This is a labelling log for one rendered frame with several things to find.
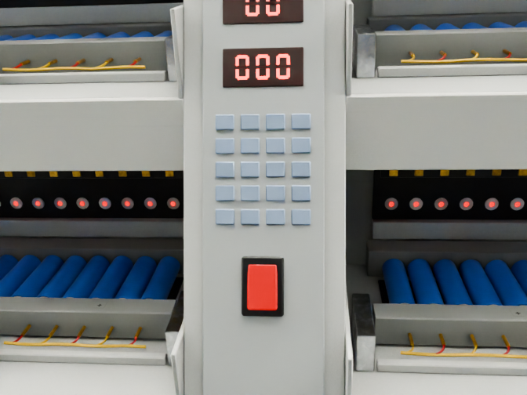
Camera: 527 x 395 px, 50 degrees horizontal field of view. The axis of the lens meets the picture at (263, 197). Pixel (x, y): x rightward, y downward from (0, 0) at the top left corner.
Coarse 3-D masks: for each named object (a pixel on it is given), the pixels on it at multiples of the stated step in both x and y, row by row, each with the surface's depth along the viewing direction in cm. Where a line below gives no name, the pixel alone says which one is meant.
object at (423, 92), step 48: (384, 0) 48; (432, 0) 47; (480, 0) 47; (384, 48) 38; (432, 48) 38; (480, 48) 38; (384, 96) 32; (432, 96) 32; (480, 96) 32; (384, 144) 33; (432, 144) 33; (480, 144) 33
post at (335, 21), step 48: (192, 0) 33; (336, 0) 32; (192, 48) 33; (336, 48) 32; (192, 96) 33; (336, 96) 32; (192, 144) 33; (336, 144) 32; (192, 192) 33; (336, 192) 32; (192, 240) 33; (336, 240) 32; (192, 288) 33; (336, 288) 32; (192, 336) 33; (336, 336) 32; (192, 384) 33; (336, 384) 32
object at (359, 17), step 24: (360, 0) 52; (96, 24) 54; (360, 192) 52; (360, 216) 52; (360, 240) 52; (384, 240) 52; (408, 240) 52; (432, 240) 51; (456, 240) 51; (480, 240) 51; (504, 240) 51; (360, 264) 52
